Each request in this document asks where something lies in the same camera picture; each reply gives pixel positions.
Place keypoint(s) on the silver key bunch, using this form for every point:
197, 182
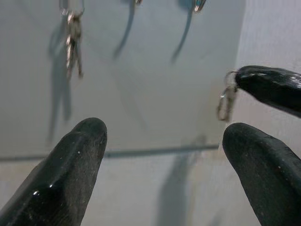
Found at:
74, 26

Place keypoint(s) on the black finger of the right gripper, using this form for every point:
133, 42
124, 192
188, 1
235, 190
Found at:
272, 87

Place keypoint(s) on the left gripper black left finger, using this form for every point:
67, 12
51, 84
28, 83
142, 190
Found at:
61, 179

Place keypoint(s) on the silver wall hook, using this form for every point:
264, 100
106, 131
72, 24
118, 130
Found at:
198, 7
138, 2

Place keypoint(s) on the silver keyring with carabiner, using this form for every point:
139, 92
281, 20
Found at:
230, 90

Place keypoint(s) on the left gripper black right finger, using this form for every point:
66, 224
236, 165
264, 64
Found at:
270, 179

